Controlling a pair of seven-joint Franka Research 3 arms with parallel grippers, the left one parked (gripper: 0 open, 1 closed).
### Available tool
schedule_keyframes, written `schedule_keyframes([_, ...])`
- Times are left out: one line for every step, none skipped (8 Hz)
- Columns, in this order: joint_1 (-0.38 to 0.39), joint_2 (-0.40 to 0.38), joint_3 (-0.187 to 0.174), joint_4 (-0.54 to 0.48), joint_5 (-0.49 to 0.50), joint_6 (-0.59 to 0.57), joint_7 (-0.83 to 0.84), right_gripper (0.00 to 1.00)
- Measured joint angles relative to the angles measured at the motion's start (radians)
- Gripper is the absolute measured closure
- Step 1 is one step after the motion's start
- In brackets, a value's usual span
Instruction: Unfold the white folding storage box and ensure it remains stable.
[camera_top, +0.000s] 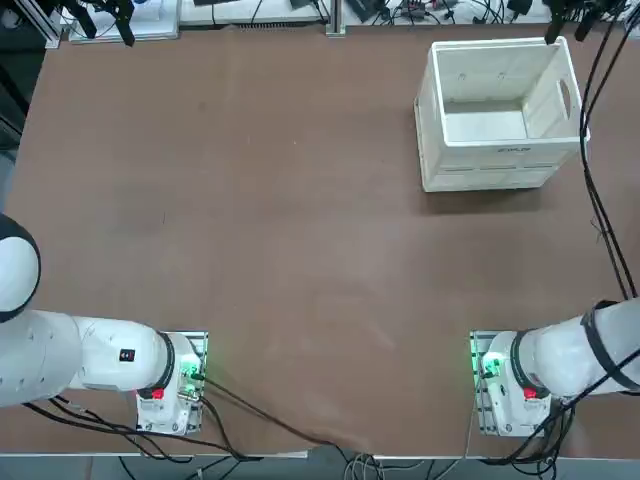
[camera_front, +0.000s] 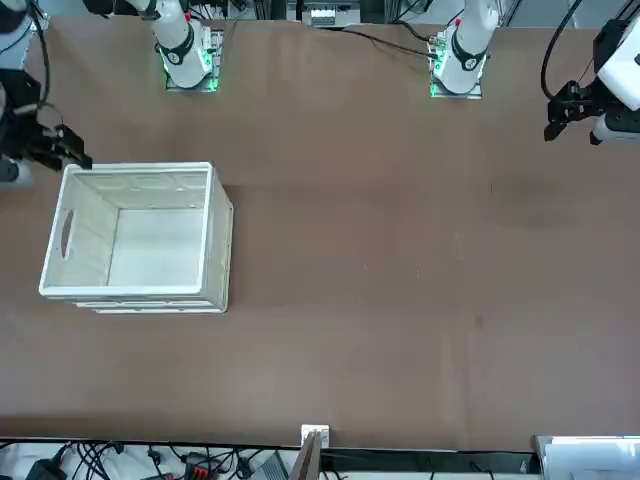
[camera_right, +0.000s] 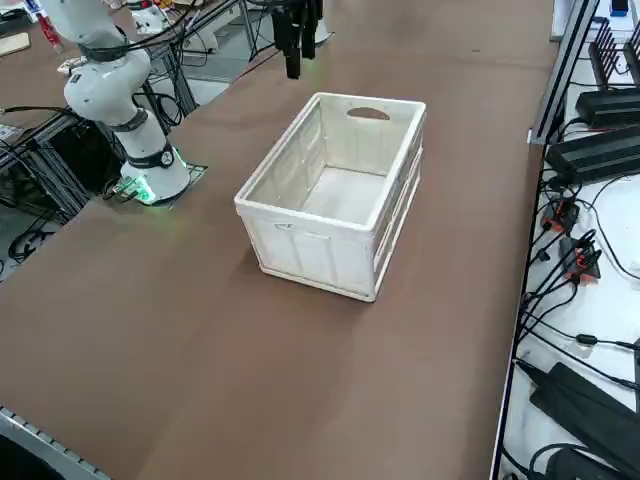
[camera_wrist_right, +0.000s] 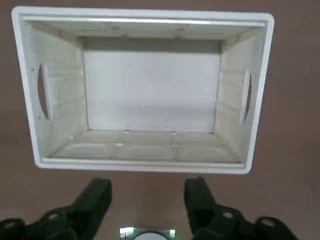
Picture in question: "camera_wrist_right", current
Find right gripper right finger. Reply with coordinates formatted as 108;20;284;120
183;176;301;240

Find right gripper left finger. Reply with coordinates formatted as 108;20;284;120
0;177;113;240

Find white folding storage box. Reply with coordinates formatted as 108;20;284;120
11;6;275;175

